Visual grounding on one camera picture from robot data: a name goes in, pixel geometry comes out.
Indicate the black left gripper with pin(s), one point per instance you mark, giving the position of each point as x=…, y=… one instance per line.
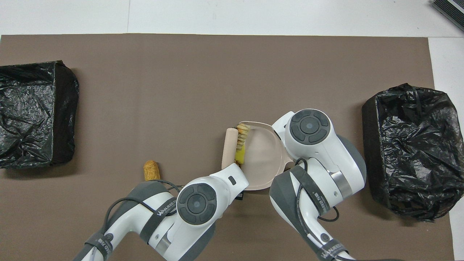
x=239, y=196

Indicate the yellow sponge with green back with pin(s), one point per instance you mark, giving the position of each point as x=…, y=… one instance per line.
x=240, y=157

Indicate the beige plastic dustpan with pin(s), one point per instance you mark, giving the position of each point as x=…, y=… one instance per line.
x=264, y=159

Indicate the beige hand brush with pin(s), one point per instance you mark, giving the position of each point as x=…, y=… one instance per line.
x=230, y=145

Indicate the orange striped croissant piece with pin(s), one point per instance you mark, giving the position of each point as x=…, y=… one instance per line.
x=242, y=136

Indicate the brown bread roll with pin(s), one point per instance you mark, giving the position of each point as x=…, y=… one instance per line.
x=151, y=170

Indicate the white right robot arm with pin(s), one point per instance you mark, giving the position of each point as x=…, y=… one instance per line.
x=311, y=134

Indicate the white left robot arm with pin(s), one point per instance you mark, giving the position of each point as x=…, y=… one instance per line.
x=197, y=203

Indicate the black bag lined trash bin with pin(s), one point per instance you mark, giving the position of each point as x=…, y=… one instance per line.
x=417, y=145

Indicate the black bag lined empty bin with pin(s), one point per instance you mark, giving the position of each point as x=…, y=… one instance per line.
x=29, y=108

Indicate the large brown table mat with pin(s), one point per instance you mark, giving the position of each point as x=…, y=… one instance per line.
x=108, y=90

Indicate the grey ribbed device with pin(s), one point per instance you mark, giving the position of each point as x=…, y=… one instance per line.
x=451, y=9

